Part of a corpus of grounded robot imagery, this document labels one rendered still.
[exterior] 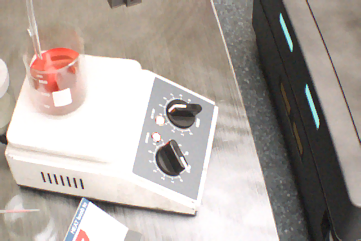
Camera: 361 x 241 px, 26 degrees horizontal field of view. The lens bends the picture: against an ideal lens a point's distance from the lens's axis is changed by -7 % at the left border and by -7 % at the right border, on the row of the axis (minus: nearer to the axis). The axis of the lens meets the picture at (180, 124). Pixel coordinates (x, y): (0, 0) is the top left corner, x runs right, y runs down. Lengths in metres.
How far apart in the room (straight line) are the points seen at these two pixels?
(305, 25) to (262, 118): 0.37
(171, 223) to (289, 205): 0.89
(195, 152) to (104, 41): 0.21
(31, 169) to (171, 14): 0.29
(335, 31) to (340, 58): 0.07
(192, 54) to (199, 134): 0.14
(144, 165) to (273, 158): 0.99
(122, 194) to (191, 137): 0.09
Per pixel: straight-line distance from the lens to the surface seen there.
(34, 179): 0.83
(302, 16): 1.54
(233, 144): 0.88
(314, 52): 1.48
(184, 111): 0.83
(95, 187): 0.81
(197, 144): 0.83
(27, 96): 0.82
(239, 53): 1.93
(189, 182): 0.81
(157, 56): 0.95
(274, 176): 1.74
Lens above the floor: 1.48
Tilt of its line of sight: 55 degrees down
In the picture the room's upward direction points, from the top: 1 degrees counter-clockwise
